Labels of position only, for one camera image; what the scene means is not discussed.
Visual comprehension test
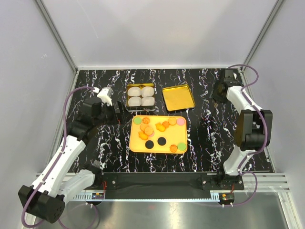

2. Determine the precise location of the yellow plastic tray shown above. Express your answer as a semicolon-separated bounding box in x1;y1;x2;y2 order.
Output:
129;115;187;154

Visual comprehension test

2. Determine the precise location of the control board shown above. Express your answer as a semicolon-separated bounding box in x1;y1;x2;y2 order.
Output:
91;192;105;200
220;193;235;202

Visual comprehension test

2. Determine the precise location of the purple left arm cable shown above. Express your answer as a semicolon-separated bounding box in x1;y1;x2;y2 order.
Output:
21;87;101;229

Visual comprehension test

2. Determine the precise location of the orange swirl cookie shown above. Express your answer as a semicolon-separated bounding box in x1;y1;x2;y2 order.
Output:
142;117;150;124
170;145;178;153

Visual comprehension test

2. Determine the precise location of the orange round waffle cookie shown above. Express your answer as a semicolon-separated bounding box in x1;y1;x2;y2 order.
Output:
168;117;177;125

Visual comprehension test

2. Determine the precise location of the gold tin lid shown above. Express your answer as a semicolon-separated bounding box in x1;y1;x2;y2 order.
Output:
162;84;195;111

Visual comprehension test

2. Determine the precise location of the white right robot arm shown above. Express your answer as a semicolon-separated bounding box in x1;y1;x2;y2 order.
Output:
212;69;273;189

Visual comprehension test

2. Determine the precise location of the orange cat cookie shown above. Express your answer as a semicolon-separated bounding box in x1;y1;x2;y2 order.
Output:
156;123;166;132

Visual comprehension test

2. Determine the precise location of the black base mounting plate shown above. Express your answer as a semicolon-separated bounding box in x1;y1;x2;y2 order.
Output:
99;172;244;201

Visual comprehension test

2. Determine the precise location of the green sandwich cookie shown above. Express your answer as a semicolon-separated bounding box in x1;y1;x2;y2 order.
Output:
133;117;142;125
177;143;187;151

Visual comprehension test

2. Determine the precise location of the aluminium frame rail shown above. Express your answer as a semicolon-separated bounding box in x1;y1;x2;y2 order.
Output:
35;173;291;193

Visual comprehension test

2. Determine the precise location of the left control board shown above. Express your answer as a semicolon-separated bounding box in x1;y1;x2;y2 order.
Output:
91;192;105;200

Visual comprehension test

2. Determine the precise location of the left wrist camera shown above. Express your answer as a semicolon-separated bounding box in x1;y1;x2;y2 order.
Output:
93;87;113;106

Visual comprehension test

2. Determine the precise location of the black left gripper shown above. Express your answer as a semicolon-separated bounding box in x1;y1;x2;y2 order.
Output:
94;100;133;127

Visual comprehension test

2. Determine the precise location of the black sandwich cookie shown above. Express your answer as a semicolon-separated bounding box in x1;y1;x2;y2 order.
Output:
157;137;166;146
145;140;154;149

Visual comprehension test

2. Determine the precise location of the dark cookie tin box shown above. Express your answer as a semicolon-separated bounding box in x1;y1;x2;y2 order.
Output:
126;83;156;112

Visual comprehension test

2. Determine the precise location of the right control board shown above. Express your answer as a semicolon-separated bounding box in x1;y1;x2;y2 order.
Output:
220;193;235;202

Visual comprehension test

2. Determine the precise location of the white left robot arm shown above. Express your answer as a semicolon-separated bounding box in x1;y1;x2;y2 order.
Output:
18;97;131;228

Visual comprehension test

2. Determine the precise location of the white paper cup liner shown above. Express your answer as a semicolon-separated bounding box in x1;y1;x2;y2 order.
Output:
128;96;142;107
141;86;154;97
141;96;155;106
127;87;142;97

